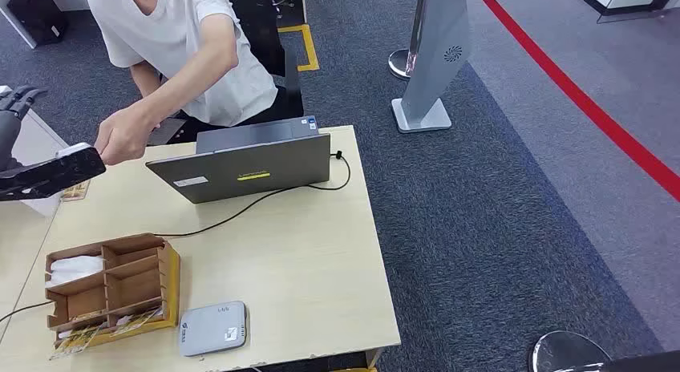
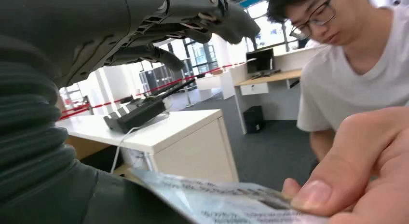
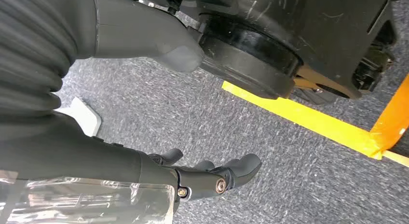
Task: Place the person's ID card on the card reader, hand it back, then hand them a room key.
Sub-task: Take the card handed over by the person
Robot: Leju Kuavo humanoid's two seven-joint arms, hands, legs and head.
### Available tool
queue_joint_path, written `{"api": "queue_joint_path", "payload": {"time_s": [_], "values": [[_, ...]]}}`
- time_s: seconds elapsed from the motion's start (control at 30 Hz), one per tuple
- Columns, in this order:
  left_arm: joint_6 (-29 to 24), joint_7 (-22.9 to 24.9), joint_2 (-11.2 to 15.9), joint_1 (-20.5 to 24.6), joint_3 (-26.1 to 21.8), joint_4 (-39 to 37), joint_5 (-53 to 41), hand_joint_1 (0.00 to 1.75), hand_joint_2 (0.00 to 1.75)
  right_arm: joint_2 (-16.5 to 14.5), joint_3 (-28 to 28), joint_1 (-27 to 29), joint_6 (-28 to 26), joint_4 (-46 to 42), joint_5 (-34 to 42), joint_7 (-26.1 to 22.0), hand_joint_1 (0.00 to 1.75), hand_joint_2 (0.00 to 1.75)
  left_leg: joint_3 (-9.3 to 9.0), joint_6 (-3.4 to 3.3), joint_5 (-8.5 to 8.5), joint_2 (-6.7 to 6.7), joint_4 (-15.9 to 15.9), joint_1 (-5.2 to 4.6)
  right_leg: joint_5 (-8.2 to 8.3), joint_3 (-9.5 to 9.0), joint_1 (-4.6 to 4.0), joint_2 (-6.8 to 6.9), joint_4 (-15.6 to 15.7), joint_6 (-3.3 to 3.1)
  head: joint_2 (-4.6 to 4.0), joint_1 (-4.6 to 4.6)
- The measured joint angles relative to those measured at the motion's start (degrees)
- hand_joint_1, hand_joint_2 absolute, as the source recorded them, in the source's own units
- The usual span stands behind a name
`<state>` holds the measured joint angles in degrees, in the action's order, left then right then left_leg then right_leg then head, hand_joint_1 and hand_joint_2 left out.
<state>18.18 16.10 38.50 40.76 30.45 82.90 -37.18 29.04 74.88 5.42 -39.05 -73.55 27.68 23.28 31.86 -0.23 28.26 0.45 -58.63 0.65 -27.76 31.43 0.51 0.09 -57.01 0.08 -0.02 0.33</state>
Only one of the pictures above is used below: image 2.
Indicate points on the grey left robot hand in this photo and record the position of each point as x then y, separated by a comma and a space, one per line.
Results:
96, 24

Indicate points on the pale blue ID card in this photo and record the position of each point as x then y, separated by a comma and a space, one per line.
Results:
217, 203

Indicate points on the person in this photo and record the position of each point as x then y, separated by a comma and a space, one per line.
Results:
351, 81

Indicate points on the dark storage cabinet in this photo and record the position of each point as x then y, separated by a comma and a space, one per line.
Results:
153, 78

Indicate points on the red barrier belt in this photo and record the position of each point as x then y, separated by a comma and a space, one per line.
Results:
105, 104

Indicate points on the black electronic device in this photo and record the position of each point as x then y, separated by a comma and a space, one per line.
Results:
137, 115

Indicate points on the black computer tower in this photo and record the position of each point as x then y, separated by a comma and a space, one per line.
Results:
254, 119

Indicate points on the small white desk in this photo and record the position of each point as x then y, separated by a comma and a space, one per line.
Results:
217, 85

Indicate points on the black computer monitor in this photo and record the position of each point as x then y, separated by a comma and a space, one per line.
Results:
259, 61

